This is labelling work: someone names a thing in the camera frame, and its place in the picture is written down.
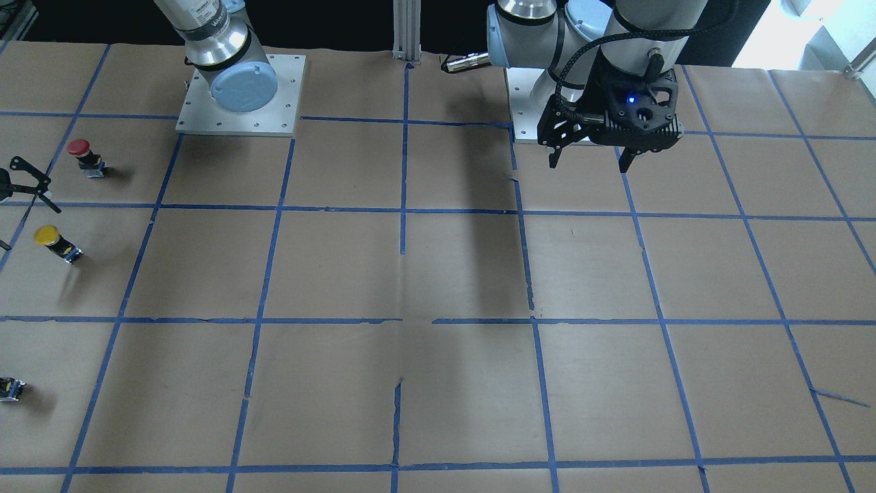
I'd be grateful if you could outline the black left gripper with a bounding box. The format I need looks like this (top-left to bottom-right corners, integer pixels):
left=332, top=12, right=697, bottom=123
left=537, top=66, right=685, bottom=174

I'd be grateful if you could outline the yellow push button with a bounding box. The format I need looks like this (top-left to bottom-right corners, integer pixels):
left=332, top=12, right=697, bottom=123
left=32, top=225, right=83, bottom=264

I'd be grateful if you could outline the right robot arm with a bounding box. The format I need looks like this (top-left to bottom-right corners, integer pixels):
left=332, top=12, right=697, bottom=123
left=2, top=1, right=289, bottom=208

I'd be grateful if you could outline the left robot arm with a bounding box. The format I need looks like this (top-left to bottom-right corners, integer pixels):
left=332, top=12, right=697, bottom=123
left=486, top=1, right=706, bottom=173

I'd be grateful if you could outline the red push button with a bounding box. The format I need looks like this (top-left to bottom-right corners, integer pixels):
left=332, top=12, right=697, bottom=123
left=66, top=138, right=106, bottom=179

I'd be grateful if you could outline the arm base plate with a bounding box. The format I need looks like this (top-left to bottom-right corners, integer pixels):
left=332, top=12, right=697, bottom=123
left=175, top=54, right=307, bottom=138
left=506, top=68, right=556, bottom=144

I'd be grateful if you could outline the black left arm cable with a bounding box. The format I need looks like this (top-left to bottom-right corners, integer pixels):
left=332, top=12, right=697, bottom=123
left=553, top=0, right=740, bottom=110

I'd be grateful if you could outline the aluminium frame post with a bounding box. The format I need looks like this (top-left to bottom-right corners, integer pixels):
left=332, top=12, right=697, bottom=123
left=392, top=0, right=422, bottom=64

